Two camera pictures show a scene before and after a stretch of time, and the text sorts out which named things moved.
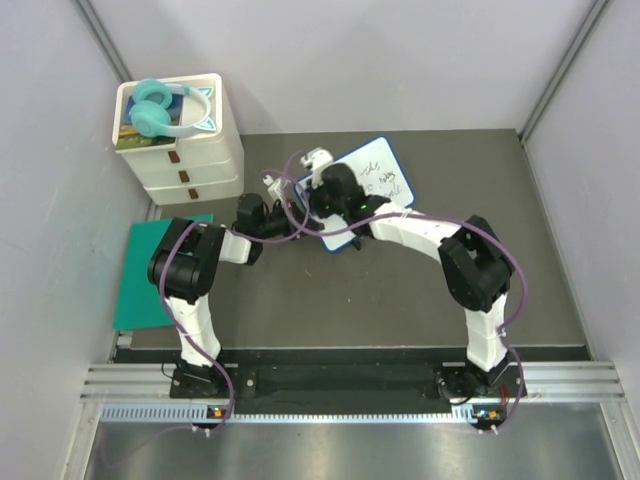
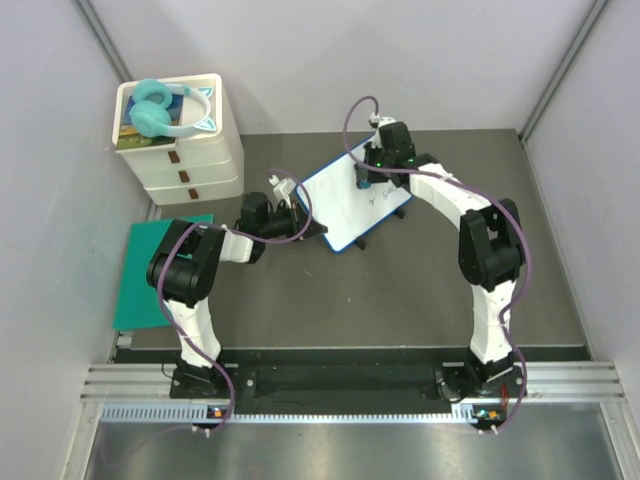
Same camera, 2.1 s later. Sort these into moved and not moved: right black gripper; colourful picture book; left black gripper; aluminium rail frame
Moved: right black gripper
Not moved: aluminium rail frame; colourful picture book; left black gripper
